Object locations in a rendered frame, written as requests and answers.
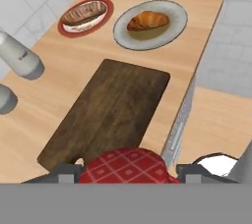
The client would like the short white shaker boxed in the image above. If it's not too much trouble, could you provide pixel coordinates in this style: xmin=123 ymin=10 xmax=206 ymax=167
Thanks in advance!
xmin=0 ymin=84 xmax=19 ymax=116

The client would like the golden brown croissant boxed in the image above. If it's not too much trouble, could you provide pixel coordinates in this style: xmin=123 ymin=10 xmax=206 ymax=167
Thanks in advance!
xmin=126 ymin=10 xmax=170 ymax=32

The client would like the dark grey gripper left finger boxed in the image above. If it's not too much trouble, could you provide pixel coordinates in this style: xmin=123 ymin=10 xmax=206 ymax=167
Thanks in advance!
xmin=21 ymin=162 xmax=83 ymax=185

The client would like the brown pastry in white wrapper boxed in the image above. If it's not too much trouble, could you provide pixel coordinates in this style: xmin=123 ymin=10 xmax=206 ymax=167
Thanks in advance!
xmin=60 ymin=0 xmax=108 ymax=34

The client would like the white bowl with dark rim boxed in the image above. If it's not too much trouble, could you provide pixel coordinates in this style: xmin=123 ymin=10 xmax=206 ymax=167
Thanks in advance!
xmin=191 ymin=152 xmax=240 ymax=178

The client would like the dark wooden cutting board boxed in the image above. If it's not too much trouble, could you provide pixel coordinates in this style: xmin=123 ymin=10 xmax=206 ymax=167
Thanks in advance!
xmin=36 ymin=58 xmax=171 ymax=172

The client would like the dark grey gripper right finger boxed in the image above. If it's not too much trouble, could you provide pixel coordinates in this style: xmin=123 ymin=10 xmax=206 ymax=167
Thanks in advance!
xmin=176 ymin=163 xmax=240 ymax=185

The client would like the red round plate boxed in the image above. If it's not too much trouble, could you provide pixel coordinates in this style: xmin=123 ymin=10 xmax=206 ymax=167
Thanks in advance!
xmin=57 ymin=0 xmax=115 ymax=39

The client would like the grey round plate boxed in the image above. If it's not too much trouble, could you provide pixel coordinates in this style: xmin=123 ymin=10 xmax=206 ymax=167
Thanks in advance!
xmin=112 ymin=0 xmax=189 ymax=51

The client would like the red checked round lid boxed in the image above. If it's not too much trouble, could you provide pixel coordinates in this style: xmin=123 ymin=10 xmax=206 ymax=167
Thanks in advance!
xmin=78 ymin=146 xmax=181 ymax=185

